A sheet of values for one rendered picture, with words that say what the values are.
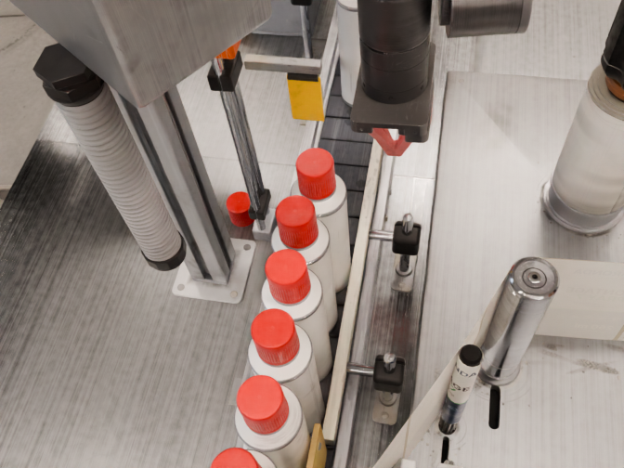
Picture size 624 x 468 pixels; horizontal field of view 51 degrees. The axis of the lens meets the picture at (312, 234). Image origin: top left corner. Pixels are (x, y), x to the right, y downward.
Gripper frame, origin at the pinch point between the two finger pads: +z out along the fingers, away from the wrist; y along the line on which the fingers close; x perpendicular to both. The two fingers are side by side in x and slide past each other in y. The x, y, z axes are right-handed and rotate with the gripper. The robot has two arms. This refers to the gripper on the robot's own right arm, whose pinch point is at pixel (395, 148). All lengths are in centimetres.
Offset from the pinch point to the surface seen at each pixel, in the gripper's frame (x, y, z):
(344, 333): 3.4, -15.8, 10.3
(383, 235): 0.8, -3.4, 10.7
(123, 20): 9.6, -20.8, -32.1
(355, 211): 4.9, 1.4, 13.6
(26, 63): 141, 109, 97
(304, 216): 5.9, -13.5, -6.8
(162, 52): 8.9, -19.7, -29.4
